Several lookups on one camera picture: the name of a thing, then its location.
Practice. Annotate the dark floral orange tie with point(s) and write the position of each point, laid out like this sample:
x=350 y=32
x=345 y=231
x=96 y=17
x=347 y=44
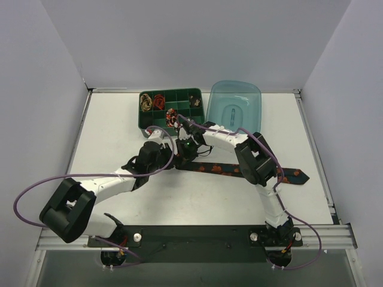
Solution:
x=291 y=176

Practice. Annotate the teal transparent plastic tub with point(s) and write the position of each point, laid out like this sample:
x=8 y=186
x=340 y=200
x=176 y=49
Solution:
x=235 y=104

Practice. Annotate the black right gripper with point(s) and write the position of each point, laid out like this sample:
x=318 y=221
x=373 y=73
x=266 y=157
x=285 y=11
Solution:
x=182 y=153

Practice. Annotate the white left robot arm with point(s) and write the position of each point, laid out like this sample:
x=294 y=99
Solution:
x=69 y=211

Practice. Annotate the red white rolled tie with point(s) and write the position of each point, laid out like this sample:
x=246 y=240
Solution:
x=171 y=117

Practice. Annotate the green compartment organizer box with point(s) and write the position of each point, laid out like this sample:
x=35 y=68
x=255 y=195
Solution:
x=174 y=98

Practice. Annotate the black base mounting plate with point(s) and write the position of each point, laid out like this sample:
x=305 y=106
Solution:
x=200 y=253

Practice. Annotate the dark rolled tie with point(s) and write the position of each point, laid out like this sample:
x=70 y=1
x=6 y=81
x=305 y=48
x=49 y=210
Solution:
x=194 y=101

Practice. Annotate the beige rolled tie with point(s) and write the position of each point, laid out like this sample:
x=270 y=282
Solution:
x=146 y=102

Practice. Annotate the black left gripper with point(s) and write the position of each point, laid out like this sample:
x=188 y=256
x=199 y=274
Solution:
x=152 y=157

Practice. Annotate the aluminium front rail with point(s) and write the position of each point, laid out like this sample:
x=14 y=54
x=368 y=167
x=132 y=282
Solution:
x=302 y=236

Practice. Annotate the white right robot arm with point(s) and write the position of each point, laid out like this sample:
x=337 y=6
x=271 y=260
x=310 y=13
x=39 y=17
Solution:
x=256 y=163

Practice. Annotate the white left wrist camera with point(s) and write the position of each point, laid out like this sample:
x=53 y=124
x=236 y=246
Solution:
x=157 y=136

